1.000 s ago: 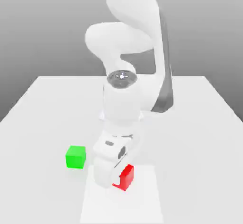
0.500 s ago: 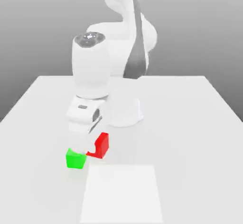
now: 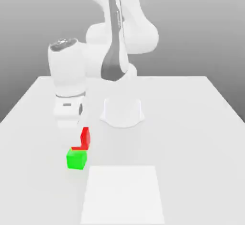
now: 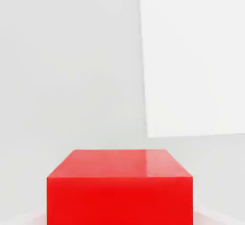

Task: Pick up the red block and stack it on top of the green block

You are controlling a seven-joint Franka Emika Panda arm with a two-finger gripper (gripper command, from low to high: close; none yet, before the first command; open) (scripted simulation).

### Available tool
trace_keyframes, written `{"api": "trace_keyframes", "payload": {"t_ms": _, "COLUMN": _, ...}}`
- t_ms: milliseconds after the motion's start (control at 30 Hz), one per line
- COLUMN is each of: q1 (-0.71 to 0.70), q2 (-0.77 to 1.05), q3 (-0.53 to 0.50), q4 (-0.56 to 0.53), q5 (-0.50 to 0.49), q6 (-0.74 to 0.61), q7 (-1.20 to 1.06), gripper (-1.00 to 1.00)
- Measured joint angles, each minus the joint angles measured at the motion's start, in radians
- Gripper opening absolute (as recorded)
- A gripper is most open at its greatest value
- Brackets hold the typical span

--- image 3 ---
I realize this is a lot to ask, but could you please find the small green cube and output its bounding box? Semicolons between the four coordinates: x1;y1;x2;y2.
66;147;88;171

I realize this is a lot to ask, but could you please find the small red cube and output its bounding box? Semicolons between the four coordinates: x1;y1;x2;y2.
71;127;91;151

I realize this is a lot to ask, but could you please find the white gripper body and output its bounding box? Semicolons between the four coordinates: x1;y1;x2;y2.
56;116;82;132

